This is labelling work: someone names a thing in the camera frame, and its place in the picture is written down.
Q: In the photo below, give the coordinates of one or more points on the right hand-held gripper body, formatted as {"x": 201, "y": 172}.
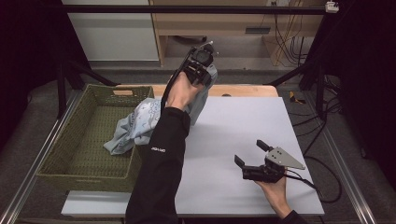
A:
{"x": 274, "y": 165}

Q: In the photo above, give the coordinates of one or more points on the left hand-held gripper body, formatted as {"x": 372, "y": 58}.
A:
{"x": 200, "y": 62}

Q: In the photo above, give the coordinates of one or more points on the light blue patterned cloth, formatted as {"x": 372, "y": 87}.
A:
{"x": 140, "y": 124}

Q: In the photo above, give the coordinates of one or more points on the green woven basket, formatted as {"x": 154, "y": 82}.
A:
{"x": 90, "y": 146}

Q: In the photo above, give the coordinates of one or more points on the person's right hand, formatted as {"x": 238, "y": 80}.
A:
{"x": 275, "y": 194}

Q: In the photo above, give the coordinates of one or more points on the person's left hand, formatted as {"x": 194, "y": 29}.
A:
{"x": 182, "y": 93}

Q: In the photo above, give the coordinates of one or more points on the light wooden desk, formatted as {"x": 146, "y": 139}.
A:
{"x": 224, "y": 23}

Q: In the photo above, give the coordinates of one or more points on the yellow and black tape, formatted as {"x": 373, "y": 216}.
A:
{"x": 295, "y": 98}

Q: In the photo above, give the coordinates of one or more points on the grey socket strip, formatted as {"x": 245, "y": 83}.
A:
{"x": 257, "y": 30}

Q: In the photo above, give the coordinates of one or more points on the black metal stand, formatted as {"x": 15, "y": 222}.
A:
{"x": 319, "y": 87}
{"x": 62, "y": 84}

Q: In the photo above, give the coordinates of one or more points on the white cabinet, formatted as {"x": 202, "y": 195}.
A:
{"x": 115, "y": 34}

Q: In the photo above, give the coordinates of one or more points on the black curtain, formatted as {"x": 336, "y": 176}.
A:
{"x": 367, "y": 77}
{"x": 28, "y": 56}

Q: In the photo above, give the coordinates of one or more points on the white plug adapter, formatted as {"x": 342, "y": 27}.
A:
{"x": 332, "y": 6}

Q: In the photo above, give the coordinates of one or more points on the black horizontal frame bar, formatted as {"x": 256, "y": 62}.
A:
{"x": 186, "y": 9}

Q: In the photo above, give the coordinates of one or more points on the metal frame rail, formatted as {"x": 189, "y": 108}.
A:
{"x": 345, "y": 174}
{"x": 34, "y": 161}

